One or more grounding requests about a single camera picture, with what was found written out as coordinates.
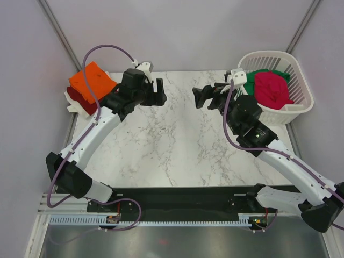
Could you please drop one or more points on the white plastic laundry basket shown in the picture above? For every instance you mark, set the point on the white plastic laundry basket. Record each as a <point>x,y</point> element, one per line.
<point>298,88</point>

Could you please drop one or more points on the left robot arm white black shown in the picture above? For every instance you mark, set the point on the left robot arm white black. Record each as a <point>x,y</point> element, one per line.
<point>66,169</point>

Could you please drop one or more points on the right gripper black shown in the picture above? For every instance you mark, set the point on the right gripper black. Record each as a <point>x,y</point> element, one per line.
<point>200,95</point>

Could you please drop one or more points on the white slotted cable duct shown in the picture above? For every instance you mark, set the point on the white slotted cable duct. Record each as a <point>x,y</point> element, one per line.
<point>103,220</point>

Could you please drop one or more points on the aluminium frame rail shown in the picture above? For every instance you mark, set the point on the aluminium frame rail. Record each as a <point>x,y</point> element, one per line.
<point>69,206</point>

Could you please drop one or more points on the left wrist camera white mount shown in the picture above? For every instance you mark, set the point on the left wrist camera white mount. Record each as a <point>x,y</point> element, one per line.
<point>145,67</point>

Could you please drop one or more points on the pink red t shirt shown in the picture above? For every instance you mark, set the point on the pink red t shirt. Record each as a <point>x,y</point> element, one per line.
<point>271,91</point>

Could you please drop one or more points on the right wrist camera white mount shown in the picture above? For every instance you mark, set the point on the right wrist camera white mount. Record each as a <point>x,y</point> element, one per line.
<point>238,76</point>

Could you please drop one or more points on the folded orange t shirt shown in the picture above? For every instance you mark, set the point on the folded orange t shirt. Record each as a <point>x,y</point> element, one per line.
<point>99,82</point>

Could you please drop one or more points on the green t shirt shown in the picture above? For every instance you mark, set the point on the green t shirt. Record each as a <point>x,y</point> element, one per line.
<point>249,86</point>

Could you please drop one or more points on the folded white t shirt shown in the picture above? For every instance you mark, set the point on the folded white t shirt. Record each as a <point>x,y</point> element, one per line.
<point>75,107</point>

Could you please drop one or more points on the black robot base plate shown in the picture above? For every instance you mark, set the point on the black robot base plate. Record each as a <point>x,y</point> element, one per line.
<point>194,203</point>

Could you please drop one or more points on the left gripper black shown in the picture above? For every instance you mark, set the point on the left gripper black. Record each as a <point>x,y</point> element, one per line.
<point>156,99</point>

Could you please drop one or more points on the folded dark red t shirt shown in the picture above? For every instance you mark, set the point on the folded dark red t shirt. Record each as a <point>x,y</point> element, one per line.
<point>89,108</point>

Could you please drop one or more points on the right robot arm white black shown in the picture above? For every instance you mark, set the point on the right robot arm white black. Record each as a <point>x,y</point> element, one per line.
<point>318,200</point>

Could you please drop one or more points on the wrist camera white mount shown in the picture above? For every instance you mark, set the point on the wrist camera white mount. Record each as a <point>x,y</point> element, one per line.
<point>145,67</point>
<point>238,76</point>

